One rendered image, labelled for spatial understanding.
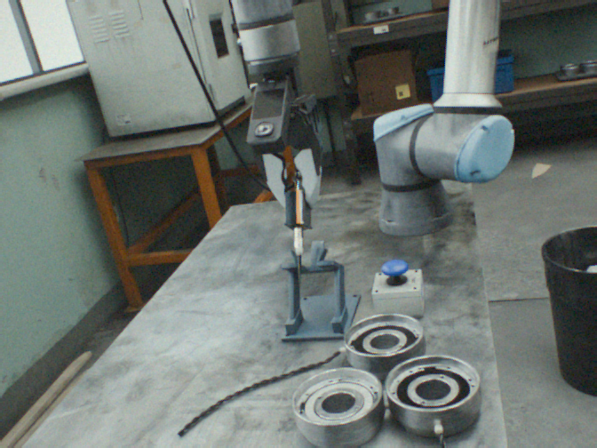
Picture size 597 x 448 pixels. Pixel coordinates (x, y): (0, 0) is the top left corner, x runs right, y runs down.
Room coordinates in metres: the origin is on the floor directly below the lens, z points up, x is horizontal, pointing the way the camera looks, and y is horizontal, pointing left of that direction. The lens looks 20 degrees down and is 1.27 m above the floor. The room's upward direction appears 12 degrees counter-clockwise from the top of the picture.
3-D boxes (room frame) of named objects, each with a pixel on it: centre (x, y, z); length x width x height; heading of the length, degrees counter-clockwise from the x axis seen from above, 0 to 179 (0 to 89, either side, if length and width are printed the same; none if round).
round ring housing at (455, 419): (0.60, -0.11, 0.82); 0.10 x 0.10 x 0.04
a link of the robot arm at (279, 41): (0.87, -0.01, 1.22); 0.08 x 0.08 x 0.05
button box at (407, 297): (0.86, -0.13, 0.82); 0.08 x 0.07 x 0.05; 164
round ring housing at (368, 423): (0.61, 0.00, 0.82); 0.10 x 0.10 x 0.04
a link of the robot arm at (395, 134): (1.18, -0.24, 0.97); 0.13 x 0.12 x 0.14; 35
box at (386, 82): (4.25, -0.79, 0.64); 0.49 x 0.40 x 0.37; 79
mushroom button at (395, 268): (0.85, -0.13, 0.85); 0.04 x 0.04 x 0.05
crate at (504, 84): (4.13, -1.31, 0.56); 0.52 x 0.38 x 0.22; 71
